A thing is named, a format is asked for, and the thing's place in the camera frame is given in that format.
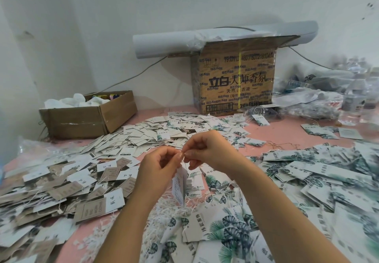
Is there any pile of brown white tags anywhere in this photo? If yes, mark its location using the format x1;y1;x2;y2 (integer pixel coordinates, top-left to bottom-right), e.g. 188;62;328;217
0;152;140;263

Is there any small open cardboard box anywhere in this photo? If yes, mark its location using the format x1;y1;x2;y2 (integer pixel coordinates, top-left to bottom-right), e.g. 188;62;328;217
39;90;138;140

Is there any pile of green leaf tags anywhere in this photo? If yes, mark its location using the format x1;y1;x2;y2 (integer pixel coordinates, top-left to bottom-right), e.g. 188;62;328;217
145;143;379;263

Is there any large printed cardboard box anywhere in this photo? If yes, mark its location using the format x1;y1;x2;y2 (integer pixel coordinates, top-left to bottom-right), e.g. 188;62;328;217
190;35;300;116

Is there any heap of small tags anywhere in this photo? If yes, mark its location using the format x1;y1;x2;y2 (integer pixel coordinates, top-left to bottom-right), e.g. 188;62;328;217
80;113;267;154

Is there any person's left hand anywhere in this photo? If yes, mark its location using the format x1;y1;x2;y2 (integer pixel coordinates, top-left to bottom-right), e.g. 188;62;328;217
131;145;184;207

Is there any black cable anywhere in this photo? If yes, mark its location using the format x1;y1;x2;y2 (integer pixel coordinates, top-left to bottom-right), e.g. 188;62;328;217
94;55;168;95

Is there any heap of clear plastic bags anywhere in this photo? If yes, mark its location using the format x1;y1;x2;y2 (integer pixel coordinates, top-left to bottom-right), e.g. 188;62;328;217
274;55;379;126

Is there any person's right hand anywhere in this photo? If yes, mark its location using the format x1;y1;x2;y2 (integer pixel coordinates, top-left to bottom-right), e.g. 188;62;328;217
180;130;258;178

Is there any single white leaf print tag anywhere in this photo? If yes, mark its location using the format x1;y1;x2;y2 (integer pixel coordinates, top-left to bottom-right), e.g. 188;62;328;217
172;166;189;207

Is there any clear plastic bag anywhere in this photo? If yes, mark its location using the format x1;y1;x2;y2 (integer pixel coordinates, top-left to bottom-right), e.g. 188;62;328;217
17;138;65;165

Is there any pile of white strings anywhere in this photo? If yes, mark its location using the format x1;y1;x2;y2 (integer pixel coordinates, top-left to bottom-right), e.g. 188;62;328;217
77;197;202;263

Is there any white crumpled material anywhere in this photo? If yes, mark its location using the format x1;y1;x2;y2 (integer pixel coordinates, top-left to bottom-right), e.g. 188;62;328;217
44;93;111;109

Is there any person's right forearm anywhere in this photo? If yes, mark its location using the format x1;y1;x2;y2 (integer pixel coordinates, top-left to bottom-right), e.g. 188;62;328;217
236;165;350;263

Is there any white roll in plastic wrap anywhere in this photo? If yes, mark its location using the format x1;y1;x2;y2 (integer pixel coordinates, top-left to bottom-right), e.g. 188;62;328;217
133;21;319;59

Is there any person's left forearm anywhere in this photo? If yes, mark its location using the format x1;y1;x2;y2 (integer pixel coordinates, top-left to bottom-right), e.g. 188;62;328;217
94;197;161;263

